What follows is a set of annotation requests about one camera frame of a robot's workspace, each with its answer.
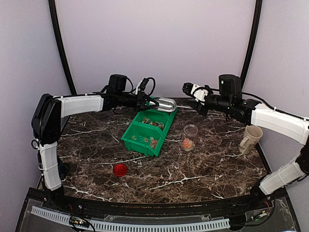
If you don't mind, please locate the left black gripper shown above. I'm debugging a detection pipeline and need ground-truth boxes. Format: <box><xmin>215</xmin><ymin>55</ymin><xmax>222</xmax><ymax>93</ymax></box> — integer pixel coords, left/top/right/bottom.
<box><xmin>116</xmin><ymin>90</ymin><xmax>159</xmax><ymax>112</ymax></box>

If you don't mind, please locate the metal scoop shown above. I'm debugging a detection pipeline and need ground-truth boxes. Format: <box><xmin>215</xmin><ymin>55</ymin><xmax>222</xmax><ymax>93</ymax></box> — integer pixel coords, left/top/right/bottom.
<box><xmin>154</xmin><ymin>97</ymin><xmax>177</xmax><ymax>112</ymax></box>

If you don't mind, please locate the green bin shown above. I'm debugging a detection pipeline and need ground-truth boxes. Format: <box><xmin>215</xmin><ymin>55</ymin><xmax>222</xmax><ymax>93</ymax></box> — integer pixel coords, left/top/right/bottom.
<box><xmin>121</xmin><ymin>122</ymin><xmax>167</xmax><ymax>157</ymax></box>
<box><xmin>132</xmin><ymin>112</ymin><xmax>174</xmax><ymax>136</ymax></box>

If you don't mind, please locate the green bin end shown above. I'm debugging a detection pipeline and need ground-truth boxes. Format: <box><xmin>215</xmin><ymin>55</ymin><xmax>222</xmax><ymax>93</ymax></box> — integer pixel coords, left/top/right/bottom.
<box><xmin>141</xmin><ymin>109</ymin><xmax>177</xmax><ymax>121</ymax></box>

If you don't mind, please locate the clear glass jar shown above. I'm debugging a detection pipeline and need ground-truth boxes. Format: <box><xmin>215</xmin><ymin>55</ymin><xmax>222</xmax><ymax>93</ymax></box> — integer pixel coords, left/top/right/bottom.
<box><xmin>181</xmin><ymin>124</ymin><xmax>198</xmax><ymax>152</ymax></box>

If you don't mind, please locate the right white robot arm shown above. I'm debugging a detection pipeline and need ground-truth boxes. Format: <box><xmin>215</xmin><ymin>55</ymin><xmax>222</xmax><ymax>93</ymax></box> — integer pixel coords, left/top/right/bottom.
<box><xmin>182</xmin><ymin>81</ymin><xmax>309</xmax><ymax>210</ymax></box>

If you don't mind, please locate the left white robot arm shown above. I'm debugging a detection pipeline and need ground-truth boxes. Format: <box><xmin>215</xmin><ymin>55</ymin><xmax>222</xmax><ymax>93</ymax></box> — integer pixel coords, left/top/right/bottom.
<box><xmin>31</xmin><ymin>92</ymin><xmax>159</xmax><ymax>191</ymax></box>

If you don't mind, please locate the beige ceramic mug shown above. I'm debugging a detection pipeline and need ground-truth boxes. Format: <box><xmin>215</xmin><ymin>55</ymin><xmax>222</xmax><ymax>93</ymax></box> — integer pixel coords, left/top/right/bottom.
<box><xmin>239</xmin><ymin>125</ymin><xmax>263</xmax><ymax>154</ymax></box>

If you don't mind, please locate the red jar lid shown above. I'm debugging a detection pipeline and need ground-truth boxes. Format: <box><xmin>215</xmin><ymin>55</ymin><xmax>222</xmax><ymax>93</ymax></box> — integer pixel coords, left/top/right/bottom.
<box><xmin>113</xmin><ymin>163</ymin><xmax>128</xmax><ymax>177</ymax></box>

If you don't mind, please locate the dark blue mug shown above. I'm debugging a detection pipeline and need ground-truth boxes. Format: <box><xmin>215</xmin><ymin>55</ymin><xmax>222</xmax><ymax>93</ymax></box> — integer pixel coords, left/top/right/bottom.
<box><xmin>57</xmin><ymin>159</ymin><xmax>70</xmax><ymax>180</ymax></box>

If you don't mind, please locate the small green circuit board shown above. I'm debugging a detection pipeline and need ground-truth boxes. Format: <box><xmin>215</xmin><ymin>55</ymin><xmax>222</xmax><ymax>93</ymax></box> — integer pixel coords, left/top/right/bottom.
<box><xmin>69</xmin><ymin>217</ymin><xmax>90</xmax><ymax>229</ymax></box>

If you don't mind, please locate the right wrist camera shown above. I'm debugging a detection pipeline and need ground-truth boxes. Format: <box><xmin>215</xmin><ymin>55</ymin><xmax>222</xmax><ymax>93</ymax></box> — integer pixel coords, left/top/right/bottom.
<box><xmin>219</xmin><ymin>74</ymin><xmax>241</xmax><ymax>98</ymax></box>

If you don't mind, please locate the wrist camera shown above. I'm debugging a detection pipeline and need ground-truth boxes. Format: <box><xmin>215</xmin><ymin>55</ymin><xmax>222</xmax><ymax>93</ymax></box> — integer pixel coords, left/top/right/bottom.
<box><xmin>219</xmin><ymin>74</ymin><xmax>241</xmax><ymax>98</ymax></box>
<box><xmin>108</xmin><ymin>74</ymin><xmax>127</xmax><ymax>91</ymax></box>

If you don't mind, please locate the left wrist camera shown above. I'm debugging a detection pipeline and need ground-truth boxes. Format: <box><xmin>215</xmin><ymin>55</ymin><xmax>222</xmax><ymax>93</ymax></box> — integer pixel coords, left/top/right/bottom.
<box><xmin>108</xmin><ymin>74</ymin><xmax>127</xmax><ymax>91</ymax></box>

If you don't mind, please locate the right black frame post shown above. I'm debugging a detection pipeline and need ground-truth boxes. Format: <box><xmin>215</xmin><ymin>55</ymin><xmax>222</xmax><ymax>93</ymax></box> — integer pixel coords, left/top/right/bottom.
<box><xmin>240</xmin><ymin>0</ymin><xmax>263</xmax><ymax>86</ymax></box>

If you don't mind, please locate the black frame post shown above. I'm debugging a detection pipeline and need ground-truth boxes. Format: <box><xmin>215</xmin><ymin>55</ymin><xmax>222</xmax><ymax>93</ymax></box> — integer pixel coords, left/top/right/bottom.
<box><xmin>48</xmin><ymin>0</ymin><xmax>77</xmax><ymax>95</ymax></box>
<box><xmin>240</xmin><ymin>0</ymin><xmax>263</xmax><ymax>86</ymax></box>

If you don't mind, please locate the black front rail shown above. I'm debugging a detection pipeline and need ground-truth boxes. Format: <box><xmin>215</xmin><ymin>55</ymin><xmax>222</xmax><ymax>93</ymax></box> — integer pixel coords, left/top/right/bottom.
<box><xmin>52</xmin><ymin>194</ymin><xmax>252</xmax><ymax>218</ymax></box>

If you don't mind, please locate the white slotted cable duct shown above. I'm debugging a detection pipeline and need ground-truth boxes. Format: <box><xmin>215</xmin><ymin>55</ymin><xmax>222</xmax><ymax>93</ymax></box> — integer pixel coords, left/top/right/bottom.
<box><xmin>30</xmin><ymin>206</ymin><xmax>230</xmax><ymax>232</ymax></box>

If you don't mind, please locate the left black frame post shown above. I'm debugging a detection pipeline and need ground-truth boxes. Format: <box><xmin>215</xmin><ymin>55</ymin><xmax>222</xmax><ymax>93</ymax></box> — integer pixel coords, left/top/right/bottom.
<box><xmin>48</xmin><ymin>0</ymin><xmax>77</xmax><ymax>95</ymax></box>

